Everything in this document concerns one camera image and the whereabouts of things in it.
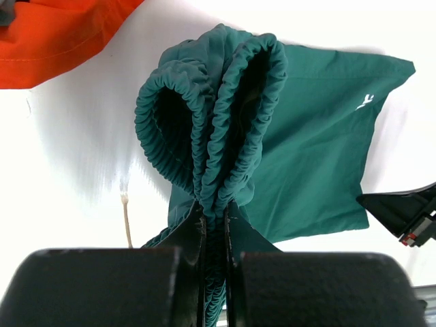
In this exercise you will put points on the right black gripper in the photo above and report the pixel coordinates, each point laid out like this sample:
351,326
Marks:
408,215

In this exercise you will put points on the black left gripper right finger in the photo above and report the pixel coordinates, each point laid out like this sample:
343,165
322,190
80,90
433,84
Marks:
244,248

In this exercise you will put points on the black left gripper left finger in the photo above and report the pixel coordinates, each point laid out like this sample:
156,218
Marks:
188,289

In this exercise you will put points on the orange shorts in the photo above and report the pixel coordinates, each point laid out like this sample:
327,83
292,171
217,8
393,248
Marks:
44,39

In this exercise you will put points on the teal green shorts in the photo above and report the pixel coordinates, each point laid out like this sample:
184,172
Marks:
282,130

